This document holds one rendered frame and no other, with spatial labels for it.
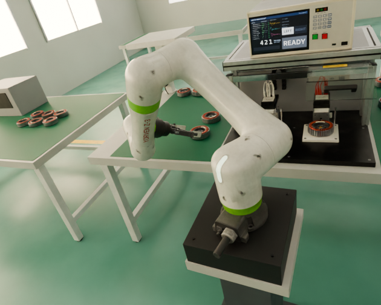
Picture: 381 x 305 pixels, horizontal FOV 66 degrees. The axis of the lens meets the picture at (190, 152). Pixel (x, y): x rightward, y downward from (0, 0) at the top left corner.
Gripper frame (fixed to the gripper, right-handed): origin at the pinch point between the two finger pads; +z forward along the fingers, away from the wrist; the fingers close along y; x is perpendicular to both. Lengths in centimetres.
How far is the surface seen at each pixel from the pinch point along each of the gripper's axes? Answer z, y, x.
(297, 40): 17, 38, 52
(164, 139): -5.0, -15.9, -9.1
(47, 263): -43, -72, -117
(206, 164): -6.6, 23.3, -11.1
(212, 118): 17.7, -4.2, 7.8
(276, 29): 11, 30, 55
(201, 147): 0.6, 9.9, -6.1
